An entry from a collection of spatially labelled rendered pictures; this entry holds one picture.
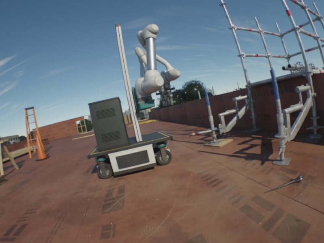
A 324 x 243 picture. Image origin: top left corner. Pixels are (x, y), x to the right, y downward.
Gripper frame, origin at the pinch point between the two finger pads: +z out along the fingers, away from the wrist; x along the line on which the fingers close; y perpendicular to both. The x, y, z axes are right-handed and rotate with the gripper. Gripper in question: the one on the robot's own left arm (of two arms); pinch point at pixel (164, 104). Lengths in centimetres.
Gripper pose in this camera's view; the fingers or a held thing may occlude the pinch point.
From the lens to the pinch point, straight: 214.7
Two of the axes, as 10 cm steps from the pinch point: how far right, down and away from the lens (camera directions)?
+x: -2.1, -0.3, 9.8
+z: 2.0, 9.8, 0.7
